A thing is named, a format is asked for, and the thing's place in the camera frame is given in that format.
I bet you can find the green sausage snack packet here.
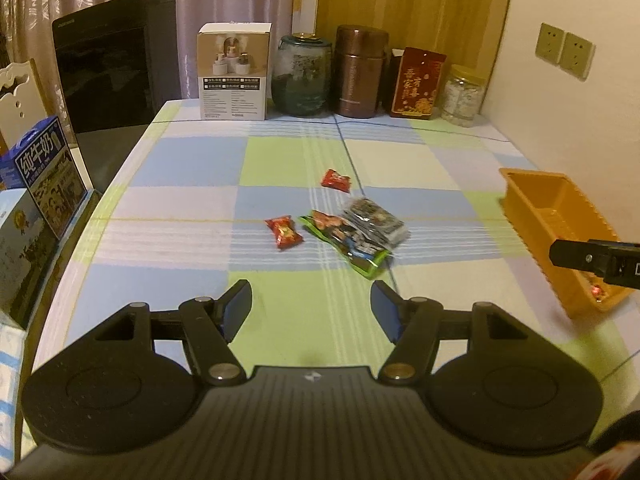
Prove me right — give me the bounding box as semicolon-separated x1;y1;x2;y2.
298;210;390;280

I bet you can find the dark silver snack packet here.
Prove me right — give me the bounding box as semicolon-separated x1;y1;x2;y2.
343;197;410;249

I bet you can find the red candy packet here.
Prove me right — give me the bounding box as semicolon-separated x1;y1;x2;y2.
321;169;352;193
265;216;304;250

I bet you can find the orange plastic tray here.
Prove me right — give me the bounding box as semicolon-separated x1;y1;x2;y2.
500;168;631;318

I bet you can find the checkered tablecloth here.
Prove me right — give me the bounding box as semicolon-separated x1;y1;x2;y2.
14;97;640;461

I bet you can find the clear plastic nut jar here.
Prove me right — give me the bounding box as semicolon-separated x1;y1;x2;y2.
439;64;487;127

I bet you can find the blue milk carton box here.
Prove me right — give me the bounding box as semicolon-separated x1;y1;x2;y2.
1;115;87;240

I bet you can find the red gift box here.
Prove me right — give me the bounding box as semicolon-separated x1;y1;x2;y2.
388;47;447;119

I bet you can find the white product box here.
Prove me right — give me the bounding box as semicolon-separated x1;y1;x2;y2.
196;23;271;120

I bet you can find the green glass jar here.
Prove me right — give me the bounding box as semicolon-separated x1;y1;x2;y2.
271;32;332;117

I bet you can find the brown metal canister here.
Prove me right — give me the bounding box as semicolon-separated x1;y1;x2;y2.
330;25;388;118

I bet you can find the white chair back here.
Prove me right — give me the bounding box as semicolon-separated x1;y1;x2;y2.
0;58;49;154

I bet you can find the wall socket right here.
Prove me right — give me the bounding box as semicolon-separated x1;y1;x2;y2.
559;32;596;81

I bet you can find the wall socket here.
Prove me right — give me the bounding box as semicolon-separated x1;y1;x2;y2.
535;23;565;65
559;32;596;81

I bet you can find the wall socket left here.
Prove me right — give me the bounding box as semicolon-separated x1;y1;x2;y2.
535;23;565;65

